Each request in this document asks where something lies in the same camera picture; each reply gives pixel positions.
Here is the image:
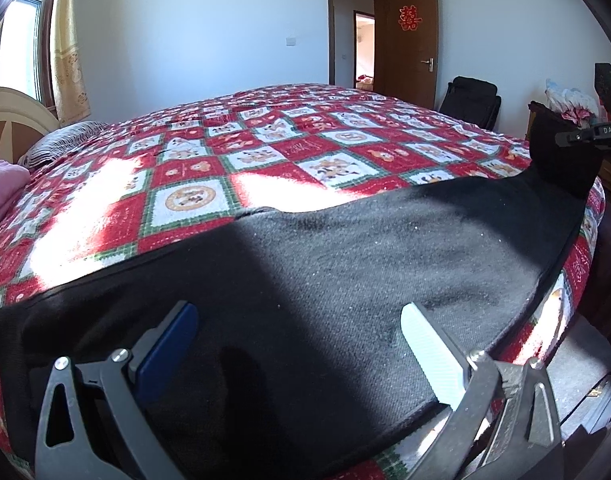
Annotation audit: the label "window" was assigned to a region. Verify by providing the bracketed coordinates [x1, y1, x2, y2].
[0, 0, 56, 108]

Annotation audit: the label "folded pink blanket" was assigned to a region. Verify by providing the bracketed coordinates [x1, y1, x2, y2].
[0, 160, 31, 238]

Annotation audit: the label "black pants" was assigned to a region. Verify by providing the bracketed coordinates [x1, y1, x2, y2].
[0, 105, 606, 480]

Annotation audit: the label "black folding chair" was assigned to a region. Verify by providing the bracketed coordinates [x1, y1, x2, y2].
[438, 76, 502, 131]

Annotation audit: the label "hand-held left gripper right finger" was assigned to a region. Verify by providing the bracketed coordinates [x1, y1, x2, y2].
[400, 301, 566, 480]

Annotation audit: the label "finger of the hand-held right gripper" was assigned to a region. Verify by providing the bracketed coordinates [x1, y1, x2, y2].
[555, 121, 611, 148]

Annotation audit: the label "yellow patterned curtain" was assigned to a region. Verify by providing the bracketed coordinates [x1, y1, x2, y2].
[50, 0, 92, 123]

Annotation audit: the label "cream and wood headboard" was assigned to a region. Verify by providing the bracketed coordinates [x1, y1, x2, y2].
[0, 86, 61, 163]

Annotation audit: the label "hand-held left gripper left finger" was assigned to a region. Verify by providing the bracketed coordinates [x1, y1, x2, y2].
[36, 301, 200, 480]

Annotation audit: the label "striped pillow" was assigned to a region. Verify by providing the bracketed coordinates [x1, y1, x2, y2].
[18, 121, 109, 170]

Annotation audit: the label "red printed bed blanket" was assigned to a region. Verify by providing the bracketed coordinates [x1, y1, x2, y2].
[0, 83, 606, 480]

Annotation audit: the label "brown wooden door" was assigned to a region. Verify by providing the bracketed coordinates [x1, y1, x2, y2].
[373, 0, 439, 110]

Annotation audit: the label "plastic bag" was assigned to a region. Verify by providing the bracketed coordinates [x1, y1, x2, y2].
[545, 78, 603, 128]

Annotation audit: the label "brown door frame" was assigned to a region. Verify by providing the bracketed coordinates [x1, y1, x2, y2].
[326, 0, 389, 96]

